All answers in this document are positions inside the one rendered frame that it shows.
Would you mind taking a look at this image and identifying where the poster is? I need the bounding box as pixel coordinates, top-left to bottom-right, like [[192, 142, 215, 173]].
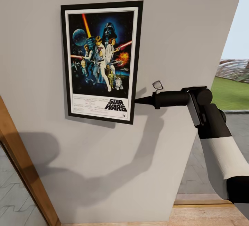
[[61, 1, 144, 125]]

